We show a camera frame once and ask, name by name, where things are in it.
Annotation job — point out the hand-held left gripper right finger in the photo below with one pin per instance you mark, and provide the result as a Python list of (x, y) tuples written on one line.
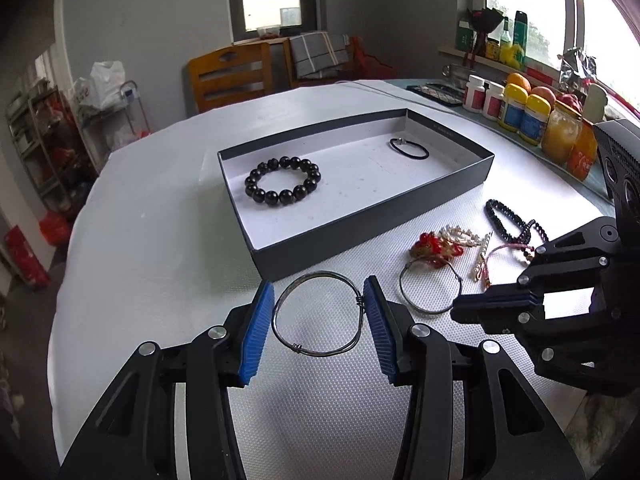
[(381, 330)]

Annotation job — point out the yellow blue-label bottle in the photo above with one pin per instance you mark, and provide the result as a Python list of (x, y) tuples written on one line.
[(534, 122), (512, 110)]

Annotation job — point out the red box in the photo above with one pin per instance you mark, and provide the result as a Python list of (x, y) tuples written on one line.
[(25, 257)]

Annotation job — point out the pearl bar hair clip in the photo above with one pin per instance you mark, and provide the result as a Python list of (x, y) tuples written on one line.
[(481, 260)]

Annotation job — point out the green spray can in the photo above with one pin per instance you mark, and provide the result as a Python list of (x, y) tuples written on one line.
[(520, 40)]

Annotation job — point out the green glass bottle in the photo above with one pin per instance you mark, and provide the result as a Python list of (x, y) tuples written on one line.
[(506, 32)]

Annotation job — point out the folded grey plaid cloth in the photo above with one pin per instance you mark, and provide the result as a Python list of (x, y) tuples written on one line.
[(320, 55)]

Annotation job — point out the white pill bottle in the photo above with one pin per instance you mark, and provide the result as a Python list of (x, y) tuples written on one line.
[(473, 95), (493, 102)]

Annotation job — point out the large white plastic bag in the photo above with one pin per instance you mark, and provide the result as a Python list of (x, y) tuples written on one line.
[(107, 82)]

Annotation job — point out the glass honey jar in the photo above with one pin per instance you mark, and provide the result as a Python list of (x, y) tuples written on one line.
[(560, 137)]

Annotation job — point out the red plastic bag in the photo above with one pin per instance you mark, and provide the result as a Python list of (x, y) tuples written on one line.
[(55, 227)]

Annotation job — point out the plain silver bangle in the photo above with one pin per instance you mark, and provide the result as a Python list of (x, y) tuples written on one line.
[(430, 312)]

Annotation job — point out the dark checked tray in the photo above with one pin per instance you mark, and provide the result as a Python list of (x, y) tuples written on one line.
[(435, 94)]

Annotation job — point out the orange drink bottle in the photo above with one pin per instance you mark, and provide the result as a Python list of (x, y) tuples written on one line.
[(582, 155)]

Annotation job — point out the crumpled silver foil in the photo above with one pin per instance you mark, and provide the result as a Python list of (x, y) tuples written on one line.
[(577, 65)]

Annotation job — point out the metal pot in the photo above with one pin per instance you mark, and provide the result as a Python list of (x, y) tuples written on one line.
[(457, 76)]

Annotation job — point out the wooden chair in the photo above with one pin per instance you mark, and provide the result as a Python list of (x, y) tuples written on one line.
[(287, 67), (230, 77)]

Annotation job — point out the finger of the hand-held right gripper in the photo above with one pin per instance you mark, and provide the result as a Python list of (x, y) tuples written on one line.
[(575, 247), (500, 312)]

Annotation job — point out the dark grey cardboard box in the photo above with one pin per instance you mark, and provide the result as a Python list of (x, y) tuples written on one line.
[(350, 185)]

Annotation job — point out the metal storage rack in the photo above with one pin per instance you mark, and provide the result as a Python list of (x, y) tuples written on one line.
[(45, 150)]

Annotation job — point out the dark wrapped bouquet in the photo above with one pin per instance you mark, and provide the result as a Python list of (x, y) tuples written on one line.
[(484, 22)]

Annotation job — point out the red bead gold ornament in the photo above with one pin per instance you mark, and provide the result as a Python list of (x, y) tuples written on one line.
[(425, 247)]

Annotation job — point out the small yellow jar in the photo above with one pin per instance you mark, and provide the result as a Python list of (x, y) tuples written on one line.
[(493, 50)]

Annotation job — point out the oval pearl hair clip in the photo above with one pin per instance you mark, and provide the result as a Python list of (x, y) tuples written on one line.
[(457, 240)]

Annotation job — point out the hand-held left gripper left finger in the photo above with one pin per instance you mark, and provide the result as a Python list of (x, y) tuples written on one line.
[(255, 330)]

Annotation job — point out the yellow plastic toy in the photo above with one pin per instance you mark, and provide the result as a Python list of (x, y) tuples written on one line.
[(511, 55)]

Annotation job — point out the pale green container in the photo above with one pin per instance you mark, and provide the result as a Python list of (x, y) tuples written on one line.
[(595, 102)]

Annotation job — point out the red fruit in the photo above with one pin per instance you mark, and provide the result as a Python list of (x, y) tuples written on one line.
[(570, 102)]

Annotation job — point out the green box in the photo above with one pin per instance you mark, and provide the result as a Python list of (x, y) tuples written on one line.
[(463, 36)]

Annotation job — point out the bowl on window sill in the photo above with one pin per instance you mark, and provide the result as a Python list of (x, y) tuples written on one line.
[(268, 31)]

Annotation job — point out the orange fruit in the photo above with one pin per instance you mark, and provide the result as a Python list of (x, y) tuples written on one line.
[(544, 94), (519, 81)]

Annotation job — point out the small white plastic bag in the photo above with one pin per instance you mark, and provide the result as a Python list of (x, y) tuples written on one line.
[(85, 92)]

